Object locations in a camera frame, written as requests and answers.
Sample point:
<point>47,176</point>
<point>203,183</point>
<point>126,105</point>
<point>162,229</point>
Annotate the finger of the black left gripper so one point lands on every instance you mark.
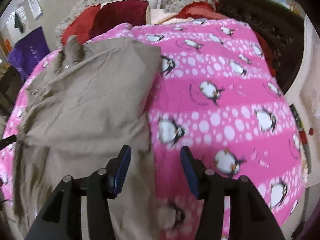
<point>7,141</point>

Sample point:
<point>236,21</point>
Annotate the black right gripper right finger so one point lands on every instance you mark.
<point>250,216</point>

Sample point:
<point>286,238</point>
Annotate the khaki beige jacket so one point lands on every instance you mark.
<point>81,109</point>

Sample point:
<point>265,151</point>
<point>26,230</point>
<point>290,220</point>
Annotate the purple tote bag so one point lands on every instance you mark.
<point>28,52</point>

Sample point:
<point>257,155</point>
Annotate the pink penguin fleece blanket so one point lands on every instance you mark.
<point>215,94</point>

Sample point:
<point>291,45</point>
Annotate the red embroidered cushion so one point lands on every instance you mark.
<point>81,26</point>

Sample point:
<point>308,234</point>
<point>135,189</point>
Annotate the dark red velvet pillow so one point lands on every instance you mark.
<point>134,12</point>

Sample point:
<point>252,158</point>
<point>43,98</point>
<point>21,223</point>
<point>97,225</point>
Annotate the dark carved wooden headboard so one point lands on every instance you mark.
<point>281,29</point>

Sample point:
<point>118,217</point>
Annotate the white paper on wall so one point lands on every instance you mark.
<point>35,9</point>

